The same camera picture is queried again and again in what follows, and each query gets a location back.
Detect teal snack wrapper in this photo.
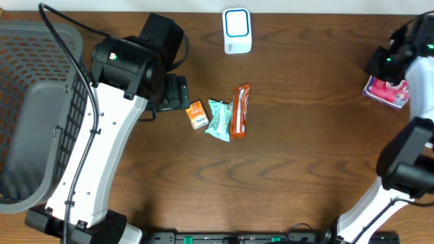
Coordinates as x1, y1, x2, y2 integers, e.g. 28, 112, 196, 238
205, 100, 233, 142

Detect purple red snack packet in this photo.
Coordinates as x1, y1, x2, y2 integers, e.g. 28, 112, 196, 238
362, 76, 410, 109

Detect small orange white box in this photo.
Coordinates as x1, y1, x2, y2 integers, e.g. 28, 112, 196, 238
186, 101, 209, 129

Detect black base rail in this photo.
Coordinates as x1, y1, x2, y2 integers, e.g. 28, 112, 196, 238
140, 231, 401, 244

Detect white barcode scanner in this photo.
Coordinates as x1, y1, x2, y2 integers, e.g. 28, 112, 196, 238
222, 7, 252, 54

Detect orange snack bar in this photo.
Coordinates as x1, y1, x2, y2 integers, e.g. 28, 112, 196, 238
230, 84, 251, 139

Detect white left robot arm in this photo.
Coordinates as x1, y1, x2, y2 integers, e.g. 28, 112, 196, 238
25, 13, 190, 243

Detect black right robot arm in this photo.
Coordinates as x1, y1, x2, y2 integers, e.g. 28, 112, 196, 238
321, 11, 433, 243

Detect grey plastic basket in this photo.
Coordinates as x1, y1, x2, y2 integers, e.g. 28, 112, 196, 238
1, 21, 87, 214

